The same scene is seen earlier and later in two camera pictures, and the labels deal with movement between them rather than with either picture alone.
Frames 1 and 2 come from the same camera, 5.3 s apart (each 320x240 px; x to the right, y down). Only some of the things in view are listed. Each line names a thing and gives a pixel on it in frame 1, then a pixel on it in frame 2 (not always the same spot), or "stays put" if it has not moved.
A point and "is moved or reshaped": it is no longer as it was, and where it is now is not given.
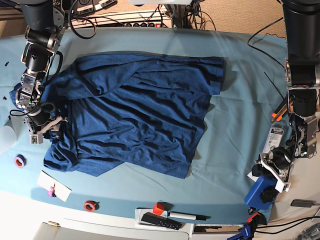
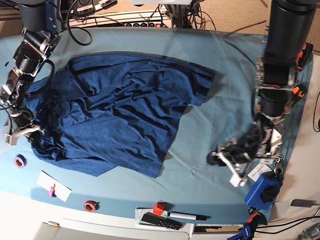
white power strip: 149,18 stays put
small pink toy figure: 51,193 stays put
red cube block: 158,208 stays put
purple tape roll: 20,161 stays put
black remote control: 158,220 stays put
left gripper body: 43,113 → 22,121
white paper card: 61,191 stays put
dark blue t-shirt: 144,113 is moved or reshaped
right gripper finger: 257,170 → 212,159
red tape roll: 90,206 stays put
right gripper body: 282,157 → 246,149
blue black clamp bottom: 247,231 stays put
